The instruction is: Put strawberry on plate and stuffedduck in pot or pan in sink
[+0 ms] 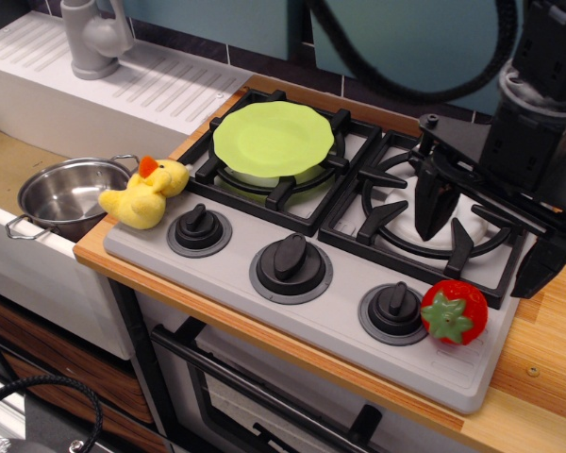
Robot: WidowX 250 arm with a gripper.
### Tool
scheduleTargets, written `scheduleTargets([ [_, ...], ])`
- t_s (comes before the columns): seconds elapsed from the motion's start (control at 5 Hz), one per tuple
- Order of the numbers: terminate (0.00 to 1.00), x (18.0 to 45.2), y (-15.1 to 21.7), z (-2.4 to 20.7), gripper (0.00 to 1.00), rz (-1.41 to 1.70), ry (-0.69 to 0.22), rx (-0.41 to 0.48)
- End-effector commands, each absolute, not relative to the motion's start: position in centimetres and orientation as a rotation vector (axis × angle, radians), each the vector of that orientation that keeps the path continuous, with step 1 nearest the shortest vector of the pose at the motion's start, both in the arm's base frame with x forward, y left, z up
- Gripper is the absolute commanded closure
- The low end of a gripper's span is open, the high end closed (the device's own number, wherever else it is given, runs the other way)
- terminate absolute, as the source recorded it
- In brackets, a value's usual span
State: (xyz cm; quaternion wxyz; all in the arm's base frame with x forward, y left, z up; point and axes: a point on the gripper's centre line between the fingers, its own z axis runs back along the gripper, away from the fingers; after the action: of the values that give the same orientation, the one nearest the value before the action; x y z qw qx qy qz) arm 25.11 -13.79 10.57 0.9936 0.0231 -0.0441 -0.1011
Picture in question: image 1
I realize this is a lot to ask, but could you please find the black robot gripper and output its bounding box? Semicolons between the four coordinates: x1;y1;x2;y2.
415;102;566;298

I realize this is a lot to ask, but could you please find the red plastic toy strawberry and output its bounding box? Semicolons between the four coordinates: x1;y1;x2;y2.
420;279;489;345

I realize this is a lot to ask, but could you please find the yellow stuffed duck toy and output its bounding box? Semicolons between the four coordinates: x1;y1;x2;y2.
98;156;192;230

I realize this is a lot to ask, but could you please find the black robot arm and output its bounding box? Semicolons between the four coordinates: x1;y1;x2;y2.
411;1;566;298

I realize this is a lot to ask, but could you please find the light green plastic plate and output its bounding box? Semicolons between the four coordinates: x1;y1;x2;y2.
213;101;335;178

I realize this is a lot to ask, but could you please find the small stainless steel pot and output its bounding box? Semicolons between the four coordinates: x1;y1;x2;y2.
5;154;140;243

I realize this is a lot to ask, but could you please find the white toy sink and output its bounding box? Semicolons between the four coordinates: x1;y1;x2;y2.
0;12;250;360

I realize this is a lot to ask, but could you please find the black right burner grate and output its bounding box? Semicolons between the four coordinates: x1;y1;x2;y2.
319;132;532;310

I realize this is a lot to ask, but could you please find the white right burner cap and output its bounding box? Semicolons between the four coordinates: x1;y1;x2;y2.
372;176;489;251

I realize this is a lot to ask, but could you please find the black right stove knob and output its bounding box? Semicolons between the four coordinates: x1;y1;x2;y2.
358;282;427;346

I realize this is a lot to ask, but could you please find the black stove knob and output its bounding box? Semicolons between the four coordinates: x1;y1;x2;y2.
167;203;233;259
358;282;427;346
249;233;333;305

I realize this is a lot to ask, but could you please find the grey toy stove top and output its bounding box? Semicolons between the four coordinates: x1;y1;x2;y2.
102;88;558;416

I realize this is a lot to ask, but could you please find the black middle stove knob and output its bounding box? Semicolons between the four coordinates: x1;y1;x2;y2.
249;233;333;305

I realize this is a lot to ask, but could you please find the black left stove knob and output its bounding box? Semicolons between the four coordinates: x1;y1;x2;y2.
167;203;233;259

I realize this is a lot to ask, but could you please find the toy oven door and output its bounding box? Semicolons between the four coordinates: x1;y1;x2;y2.
138;294;470;452

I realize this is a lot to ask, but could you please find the grey toy faucet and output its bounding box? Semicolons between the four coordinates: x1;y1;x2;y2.
60;0;134;80

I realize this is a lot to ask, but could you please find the wooden drawer front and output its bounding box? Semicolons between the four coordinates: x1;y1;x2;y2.
0;295;168;452

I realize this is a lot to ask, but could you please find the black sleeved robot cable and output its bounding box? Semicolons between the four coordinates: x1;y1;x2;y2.
306;0;524;100

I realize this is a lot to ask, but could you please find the black oven door handle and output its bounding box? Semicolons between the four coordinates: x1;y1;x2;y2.
150;319;383;452

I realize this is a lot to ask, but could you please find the black braided cable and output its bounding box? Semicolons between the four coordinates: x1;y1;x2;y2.
0;373;104;449

